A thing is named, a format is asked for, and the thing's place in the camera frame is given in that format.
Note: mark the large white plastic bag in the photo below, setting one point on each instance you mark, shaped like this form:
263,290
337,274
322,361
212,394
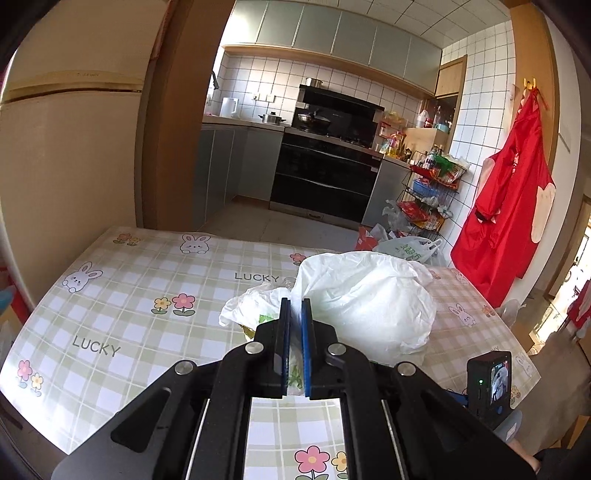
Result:
369,304

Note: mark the cream refrigerator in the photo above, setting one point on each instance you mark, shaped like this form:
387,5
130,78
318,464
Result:
69,161

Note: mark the small steel pot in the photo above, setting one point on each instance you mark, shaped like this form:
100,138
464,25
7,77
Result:
314,82

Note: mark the black built-in oven stove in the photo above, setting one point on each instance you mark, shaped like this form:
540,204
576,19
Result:
323,180

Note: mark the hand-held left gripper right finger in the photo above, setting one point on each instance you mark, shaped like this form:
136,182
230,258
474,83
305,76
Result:
306,341

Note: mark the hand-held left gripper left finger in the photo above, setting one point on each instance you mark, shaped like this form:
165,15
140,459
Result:
284,341

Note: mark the white shopping bag green print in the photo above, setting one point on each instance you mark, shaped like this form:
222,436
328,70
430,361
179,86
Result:
406,249

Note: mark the green print plastic bag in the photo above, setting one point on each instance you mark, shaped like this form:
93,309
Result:
249,307

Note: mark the grey kitchen cabinets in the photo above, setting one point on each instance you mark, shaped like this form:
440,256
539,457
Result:
332,32
231,166

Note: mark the group of bottles and jars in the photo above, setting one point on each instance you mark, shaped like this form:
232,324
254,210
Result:
406,143

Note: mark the yellow wall hook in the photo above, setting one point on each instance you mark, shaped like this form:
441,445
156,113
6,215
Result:
530,84

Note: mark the grey lower kitchen cabinets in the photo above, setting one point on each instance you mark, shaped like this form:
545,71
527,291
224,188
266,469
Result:
231,166

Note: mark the black range hood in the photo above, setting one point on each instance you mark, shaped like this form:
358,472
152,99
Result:
346,108

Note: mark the red bag on floor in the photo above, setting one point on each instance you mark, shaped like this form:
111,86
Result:
367,240

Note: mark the wooden door frame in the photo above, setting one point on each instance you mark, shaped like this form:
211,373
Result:
180,115

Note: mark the steel pot with lid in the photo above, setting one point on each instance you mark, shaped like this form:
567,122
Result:
272,118

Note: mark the red apron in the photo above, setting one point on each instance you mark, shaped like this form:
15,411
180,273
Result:
503,207

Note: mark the wooden wall cabinet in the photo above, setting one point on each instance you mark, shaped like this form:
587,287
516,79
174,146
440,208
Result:
450,76

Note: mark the crumpled white plastic bags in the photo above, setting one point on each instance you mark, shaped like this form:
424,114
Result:
395,214

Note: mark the white electric kettle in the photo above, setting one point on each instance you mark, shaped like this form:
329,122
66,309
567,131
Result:
229,108

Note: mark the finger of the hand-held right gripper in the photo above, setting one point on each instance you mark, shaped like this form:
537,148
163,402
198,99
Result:
461,397

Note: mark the clear plastic bag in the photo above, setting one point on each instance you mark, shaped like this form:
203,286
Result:
512,314

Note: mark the black wok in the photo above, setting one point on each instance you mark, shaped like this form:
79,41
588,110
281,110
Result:
314,122

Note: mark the grey upper kitchen cabinets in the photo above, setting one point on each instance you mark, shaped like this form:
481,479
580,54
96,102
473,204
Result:
332,32

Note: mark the checked bunny tablecloth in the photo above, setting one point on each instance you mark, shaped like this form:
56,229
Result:
138,323

